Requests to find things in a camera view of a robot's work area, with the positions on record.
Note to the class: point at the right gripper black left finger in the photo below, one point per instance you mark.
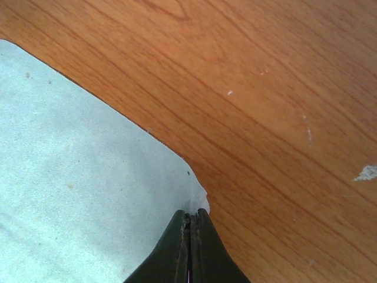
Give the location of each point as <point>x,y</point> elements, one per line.
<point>169,260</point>

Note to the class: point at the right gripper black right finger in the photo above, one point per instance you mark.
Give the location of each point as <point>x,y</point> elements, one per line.
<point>209,259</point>

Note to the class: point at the light blue cleaning cloth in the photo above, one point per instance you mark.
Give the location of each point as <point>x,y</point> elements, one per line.
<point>85,193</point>

